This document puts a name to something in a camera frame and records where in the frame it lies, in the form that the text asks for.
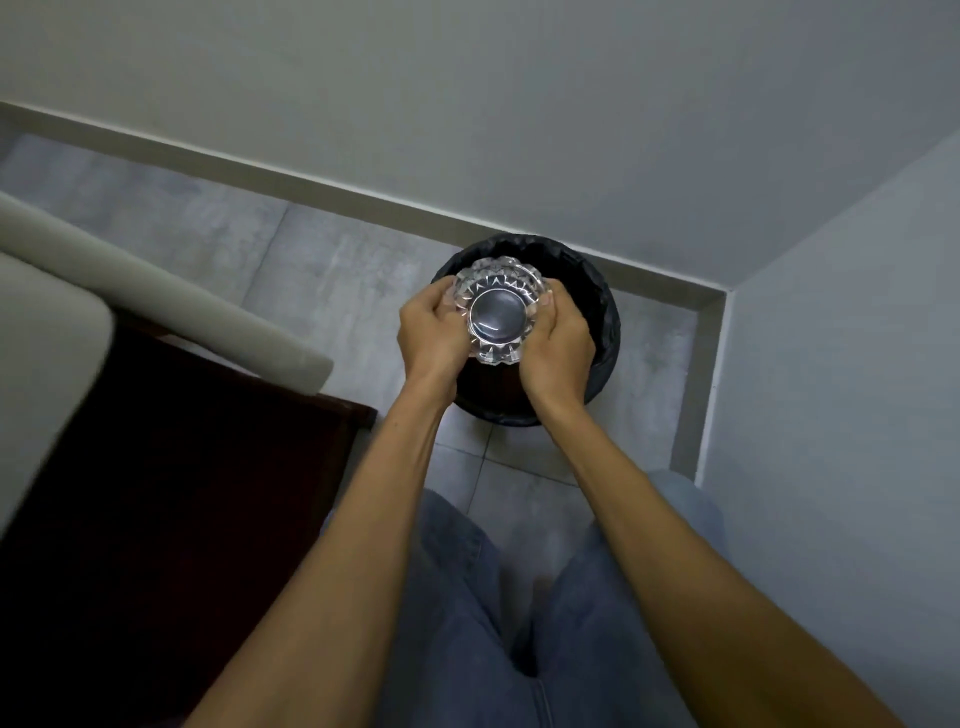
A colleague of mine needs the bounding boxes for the person's left hand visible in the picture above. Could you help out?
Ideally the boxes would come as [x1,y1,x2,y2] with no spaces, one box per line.
[396,277,474,389]

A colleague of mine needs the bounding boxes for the person's right hand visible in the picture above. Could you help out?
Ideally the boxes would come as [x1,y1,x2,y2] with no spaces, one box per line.
[516,280,598,410]

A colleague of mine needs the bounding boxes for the clear cut glass ashtray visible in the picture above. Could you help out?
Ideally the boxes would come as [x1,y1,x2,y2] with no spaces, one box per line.
[441,256,555,367]

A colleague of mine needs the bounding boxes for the person's left forearm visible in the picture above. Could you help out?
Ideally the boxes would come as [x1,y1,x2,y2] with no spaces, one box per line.
[183,375,460,728]

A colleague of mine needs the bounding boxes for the person's right forearm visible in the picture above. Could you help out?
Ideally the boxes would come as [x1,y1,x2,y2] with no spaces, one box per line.
[528,399,909,728]

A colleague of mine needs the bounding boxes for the black bin liner bag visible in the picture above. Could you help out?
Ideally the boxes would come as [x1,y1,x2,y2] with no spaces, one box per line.
[430,234,622,427]

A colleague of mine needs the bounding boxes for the round black trash bin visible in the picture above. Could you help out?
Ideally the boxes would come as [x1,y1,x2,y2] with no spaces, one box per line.
[430,234,622,429]

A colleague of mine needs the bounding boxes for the blue denim jeans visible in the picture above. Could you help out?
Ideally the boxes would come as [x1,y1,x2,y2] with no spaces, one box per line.
[322,469,725,728]

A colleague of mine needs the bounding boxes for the grey upholstered sofa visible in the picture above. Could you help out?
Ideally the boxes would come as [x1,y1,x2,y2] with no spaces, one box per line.
[0,190,335,537]

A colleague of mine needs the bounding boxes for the dark brown wooden side table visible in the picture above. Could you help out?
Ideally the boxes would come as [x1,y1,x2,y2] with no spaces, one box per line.
[0,313,378,728]

